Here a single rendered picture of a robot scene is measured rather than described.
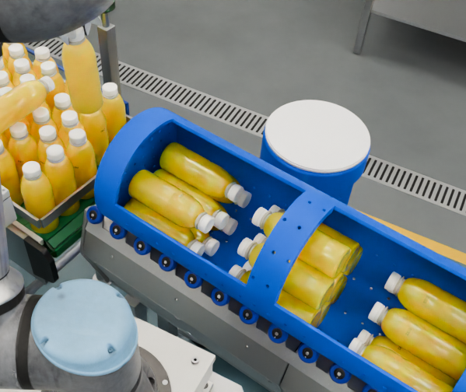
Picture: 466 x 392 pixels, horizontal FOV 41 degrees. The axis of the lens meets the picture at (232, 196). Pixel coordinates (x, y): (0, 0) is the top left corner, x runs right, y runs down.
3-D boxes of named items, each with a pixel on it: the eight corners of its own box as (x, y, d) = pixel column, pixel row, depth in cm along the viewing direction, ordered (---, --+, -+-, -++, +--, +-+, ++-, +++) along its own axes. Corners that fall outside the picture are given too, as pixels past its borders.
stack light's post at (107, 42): (129, 260, 260) (106, 31, 178) (122, 255, 261) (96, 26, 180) (136, 253, 262) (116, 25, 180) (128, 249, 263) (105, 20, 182)
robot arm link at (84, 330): (136, 413, 79) (126, 361, 69) (29, 409, 79) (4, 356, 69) (147, 329, 87) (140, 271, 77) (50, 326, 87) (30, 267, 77)
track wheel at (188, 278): (203, 275, 137) (208, 274, 139) (187, 265, 139) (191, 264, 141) (195, 292, 139) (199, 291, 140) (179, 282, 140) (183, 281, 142)
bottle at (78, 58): (78, 119, 137) (63, 49, 123) (68, 99, 141) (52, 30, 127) (108, 110, 140) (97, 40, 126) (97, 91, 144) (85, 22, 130)
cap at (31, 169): (43, 175, 142) (42, 169, 140) (26, 180, 140) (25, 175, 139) (37, 164, 144) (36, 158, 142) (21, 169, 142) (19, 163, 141)
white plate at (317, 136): (305, 184, 151) (304, 188, 152) (392, 148, 162) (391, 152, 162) (245, 117, 166) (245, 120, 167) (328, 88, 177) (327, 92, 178)
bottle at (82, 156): (78, 178, 167) (69, 126, 153) (103, 183, 166) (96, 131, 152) (68, 197, 162) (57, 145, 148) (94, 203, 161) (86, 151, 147)
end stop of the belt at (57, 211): (43, 229, 148) (42, 220, 146) (41, 226, 148) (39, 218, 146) (153, 139, 171) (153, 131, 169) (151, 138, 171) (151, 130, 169)
